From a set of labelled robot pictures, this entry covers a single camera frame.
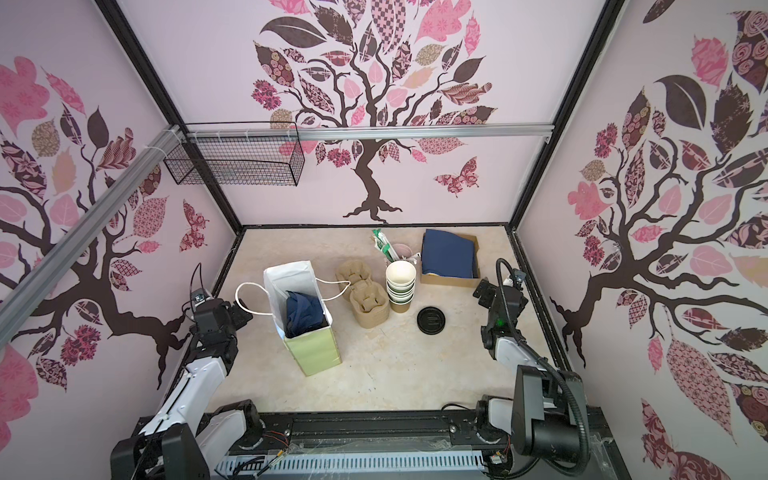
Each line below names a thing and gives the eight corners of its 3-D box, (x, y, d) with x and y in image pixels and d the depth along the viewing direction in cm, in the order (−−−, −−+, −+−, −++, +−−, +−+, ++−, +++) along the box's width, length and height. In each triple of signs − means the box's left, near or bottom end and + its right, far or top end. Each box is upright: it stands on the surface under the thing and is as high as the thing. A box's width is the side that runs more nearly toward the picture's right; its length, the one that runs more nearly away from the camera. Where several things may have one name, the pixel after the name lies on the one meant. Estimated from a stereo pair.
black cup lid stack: (418, 334, 92) (418, 330, 90) (416, 310, 98) (417, 306, 95) (445, 334, 92) (446, 330, 90) (442, 310, 97) (443, 306, 95)
